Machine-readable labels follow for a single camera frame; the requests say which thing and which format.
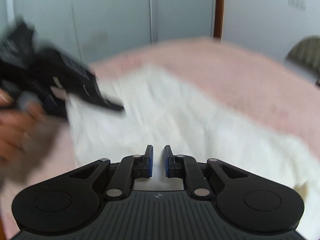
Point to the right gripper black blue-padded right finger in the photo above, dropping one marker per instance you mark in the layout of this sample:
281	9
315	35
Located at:
245	200

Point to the white wall socket left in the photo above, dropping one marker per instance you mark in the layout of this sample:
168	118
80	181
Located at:
293	3

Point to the olive green scalloped headboard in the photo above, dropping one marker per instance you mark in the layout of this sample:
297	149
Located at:
306	53

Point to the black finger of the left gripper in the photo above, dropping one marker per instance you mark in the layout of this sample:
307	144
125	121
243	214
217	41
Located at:
113	106

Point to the person's left hand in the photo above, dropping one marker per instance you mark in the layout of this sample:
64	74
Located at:
20	128

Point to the white floral wardrobe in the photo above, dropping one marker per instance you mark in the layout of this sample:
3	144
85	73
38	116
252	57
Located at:
91	30

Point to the white wall socket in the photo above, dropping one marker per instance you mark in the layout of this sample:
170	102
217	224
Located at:
293	3
301	5

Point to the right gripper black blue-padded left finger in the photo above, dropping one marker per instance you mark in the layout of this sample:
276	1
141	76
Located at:
71	201

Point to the white textured pants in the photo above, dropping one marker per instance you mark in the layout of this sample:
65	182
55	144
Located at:
161	109

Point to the brown wooden door frame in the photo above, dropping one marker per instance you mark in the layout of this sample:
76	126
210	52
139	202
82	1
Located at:
219	13

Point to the pink bed blanket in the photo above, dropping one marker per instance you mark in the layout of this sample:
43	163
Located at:
254	85

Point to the white wall socket right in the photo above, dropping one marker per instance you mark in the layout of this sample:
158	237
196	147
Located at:
301	5

